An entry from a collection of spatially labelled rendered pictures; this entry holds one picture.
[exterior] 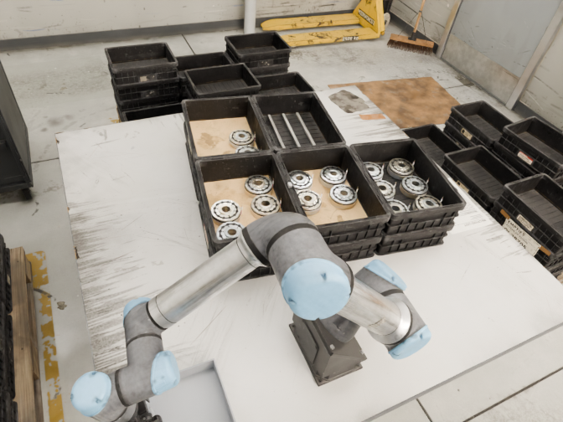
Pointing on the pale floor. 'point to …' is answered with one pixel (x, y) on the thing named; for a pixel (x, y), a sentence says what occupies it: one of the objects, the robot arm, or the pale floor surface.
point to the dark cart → (13, 143)
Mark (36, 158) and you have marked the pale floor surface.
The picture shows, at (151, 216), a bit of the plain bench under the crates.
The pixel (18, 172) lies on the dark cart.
